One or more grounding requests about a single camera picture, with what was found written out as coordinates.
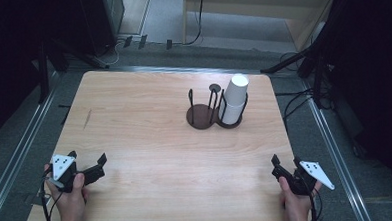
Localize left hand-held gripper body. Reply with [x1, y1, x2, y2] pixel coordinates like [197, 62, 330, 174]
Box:
[47, 152, 107, 194]

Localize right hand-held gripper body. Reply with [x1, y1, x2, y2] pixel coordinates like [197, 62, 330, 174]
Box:
[271, 160, 336, 198]

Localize white paper cup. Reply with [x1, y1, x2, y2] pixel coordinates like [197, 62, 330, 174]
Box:
[218, 99, 248, 126]
[222, 73, 251, 107]

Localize black wire cup holder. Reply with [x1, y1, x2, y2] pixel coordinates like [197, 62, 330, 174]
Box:
[184, 82, 251, 131]

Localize person's right hand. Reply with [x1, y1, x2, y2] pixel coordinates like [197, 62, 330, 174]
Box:
[279, 175, 324, 221]

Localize person's left hand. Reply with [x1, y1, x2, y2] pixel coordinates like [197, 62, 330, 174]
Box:
[43, 161, 91, 221]

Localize black metal stand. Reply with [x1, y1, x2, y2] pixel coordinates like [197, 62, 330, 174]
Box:
[35, 35, 112, 105]
[258, 17, 340, 113]

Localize black curtain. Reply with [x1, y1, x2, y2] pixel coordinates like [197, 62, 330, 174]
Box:
[322, 0, 392, 213]
[0, 0, 90, 147]

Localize black cabinet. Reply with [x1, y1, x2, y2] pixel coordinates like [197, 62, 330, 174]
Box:
[78, 0, 128, 57]

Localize light wooden shelf unit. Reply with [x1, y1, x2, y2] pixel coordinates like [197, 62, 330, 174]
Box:
[180, 0, 341, 57]

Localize metal floor rail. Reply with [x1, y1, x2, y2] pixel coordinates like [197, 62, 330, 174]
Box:
[299, 76, 373, 221]
[0, 71, 70, 221]

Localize right hand-held gripper cable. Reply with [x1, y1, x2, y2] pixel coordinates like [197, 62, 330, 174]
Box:
[306, 184, 324, 221]

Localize hand-held gripper cable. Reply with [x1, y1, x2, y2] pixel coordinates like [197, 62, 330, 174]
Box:
[306, 184, 324, 221]
[39, 176, 58, 221]

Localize left hand-held gripper cable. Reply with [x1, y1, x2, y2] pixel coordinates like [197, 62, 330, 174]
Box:
[39, 176, 58, 221]

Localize black floor cables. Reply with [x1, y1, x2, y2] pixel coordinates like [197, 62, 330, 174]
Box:
[274, 49, 321, 123]

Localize white floor cable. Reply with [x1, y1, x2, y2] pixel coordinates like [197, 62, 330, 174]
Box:
[104, 39, 127, 67]

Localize black hanging cable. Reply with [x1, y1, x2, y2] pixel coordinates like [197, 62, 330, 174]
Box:
[178, 0, 208, 47]

